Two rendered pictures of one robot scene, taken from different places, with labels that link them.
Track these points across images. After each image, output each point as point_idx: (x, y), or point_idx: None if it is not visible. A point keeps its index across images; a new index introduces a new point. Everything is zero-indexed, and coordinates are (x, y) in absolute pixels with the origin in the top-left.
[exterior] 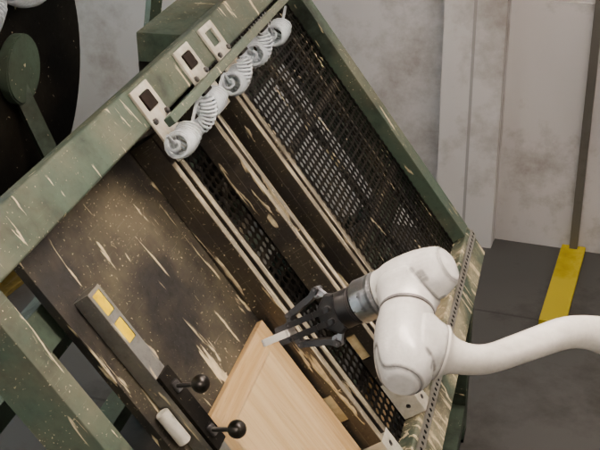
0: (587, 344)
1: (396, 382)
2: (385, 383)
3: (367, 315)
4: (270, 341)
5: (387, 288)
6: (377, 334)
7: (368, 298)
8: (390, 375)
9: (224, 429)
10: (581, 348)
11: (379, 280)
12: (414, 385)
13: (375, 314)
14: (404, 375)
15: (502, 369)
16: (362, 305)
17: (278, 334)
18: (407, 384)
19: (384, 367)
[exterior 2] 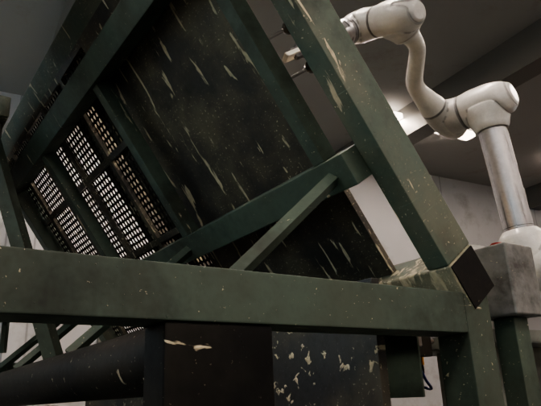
0: (424, 86)
1: (418, 8)
2: (412, 8)
3: (352, 31)
4: (291, 52)
5: (365, 8)
6: (387, 2)
7: (351, 20)
8: (415, 2)
9: (298, 72)
10: (422, 90)
11: (354, 12)
12: (425, 10)
13: (355, 31)
14: (421, 2)
15: (425, 53)
16: (348, 24)
17: (295, 48)
18: (422, 10)
19: (409, 0)
